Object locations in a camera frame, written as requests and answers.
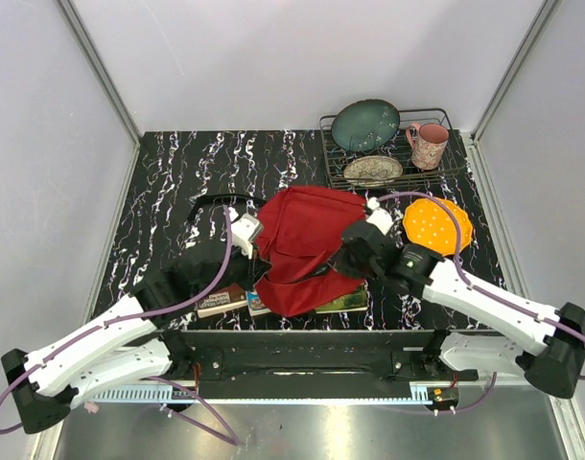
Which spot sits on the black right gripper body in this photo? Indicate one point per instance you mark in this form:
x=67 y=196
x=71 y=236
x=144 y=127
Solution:
x=346 y=264

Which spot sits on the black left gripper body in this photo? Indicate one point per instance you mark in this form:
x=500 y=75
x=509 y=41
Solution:
x=239 y=270

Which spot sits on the Animal Farm book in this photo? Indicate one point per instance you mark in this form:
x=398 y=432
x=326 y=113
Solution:
x=354 y=301

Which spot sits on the red student backpack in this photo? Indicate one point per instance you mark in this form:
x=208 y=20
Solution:
x=302 y=229

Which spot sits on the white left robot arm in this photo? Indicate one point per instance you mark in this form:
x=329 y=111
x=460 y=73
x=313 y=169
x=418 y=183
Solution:
x=127 y=342

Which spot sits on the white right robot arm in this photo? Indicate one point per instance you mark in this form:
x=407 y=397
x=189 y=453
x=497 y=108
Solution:
x=538 y=342

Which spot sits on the brown paperback book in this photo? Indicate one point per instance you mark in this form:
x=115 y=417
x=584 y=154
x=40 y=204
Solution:
x=221 y=301

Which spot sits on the blue children's book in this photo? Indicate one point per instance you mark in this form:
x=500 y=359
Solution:
x=255 y=305

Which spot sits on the yellow polka dot plate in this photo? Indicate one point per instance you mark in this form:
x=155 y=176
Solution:
x=429 y=225

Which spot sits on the speckled cream plate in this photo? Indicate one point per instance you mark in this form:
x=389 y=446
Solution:
x=373 y=171

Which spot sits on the teal glazed plate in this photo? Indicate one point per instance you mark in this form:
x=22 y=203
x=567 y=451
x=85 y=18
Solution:
x=365 y=125

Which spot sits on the pink patterned mug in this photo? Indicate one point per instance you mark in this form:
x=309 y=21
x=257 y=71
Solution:
x=427 y=143

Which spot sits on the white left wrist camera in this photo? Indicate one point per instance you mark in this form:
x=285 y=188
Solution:
x=245 y=229

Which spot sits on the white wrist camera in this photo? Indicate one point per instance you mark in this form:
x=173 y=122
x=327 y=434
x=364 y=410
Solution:
x=378 y=216
x=245 y=229

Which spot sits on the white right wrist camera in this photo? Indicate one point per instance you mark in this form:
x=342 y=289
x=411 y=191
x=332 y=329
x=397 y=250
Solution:
x=378 y=216

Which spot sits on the grey wire dish rack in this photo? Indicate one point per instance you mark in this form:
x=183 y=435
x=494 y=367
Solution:
x=453 y=161

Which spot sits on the aluminium frame rail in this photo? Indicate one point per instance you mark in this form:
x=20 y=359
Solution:
x=79 y=31

